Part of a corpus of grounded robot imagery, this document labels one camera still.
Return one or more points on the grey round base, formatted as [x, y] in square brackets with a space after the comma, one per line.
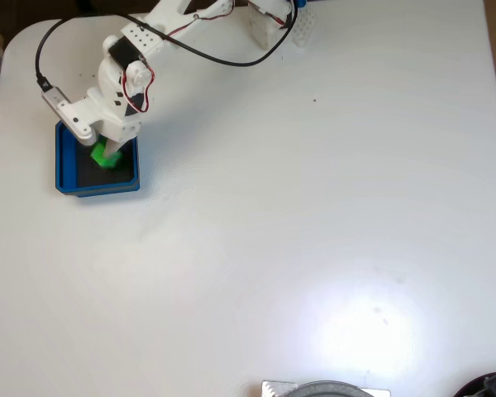
[330, 390]

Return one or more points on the silver metal plate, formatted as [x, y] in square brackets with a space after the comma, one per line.
[273, 389]

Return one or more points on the blue box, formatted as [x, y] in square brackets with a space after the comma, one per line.
[66, 173]

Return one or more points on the silver camera box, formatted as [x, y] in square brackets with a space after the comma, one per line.
[68, 118]

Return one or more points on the green cube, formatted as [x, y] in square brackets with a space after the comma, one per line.
[100, 159]

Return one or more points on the blue table clamp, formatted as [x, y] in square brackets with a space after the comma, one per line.
[301, 3]

